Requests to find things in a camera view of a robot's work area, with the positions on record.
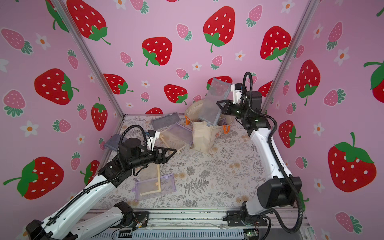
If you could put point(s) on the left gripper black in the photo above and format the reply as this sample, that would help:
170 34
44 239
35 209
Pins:
161 155

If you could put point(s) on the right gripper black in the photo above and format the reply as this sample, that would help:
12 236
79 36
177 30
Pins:
229 109

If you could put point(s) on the grey mesh pouch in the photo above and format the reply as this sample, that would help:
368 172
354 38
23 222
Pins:
113 142
210 111
165 121

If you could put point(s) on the purple mesh pouch bottom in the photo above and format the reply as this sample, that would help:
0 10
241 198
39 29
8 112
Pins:
167 186

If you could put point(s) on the purple mesh pouch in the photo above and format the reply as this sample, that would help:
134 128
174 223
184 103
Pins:
167 186
182 133

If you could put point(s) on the yellow-trim mesh pouch bottom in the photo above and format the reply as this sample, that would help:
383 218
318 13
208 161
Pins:
149 180

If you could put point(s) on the beige canvas bag orange handles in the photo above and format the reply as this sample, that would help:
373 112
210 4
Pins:
205 135

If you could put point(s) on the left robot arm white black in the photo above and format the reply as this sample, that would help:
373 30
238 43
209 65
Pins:
63 225

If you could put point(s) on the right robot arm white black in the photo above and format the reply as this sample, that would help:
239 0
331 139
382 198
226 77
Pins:
281 188

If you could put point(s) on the yellow-trim pouch under purple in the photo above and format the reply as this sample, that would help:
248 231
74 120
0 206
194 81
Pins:
172 142

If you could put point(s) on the purple mesh pouch back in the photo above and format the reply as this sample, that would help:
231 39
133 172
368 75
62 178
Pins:
182 133

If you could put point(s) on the aluminium frame rail front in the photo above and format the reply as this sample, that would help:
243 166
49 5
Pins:
196 217

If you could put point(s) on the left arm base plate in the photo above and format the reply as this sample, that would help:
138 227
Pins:
132 219

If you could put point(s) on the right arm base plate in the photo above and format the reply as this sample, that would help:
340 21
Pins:
242 219

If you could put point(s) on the right frame post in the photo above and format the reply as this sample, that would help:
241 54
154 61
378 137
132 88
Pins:
296 38

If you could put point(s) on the frame post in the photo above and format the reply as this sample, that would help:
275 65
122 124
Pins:
79 40
296 38

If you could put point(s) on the left frame post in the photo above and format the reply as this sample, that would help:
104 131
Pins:
79 40

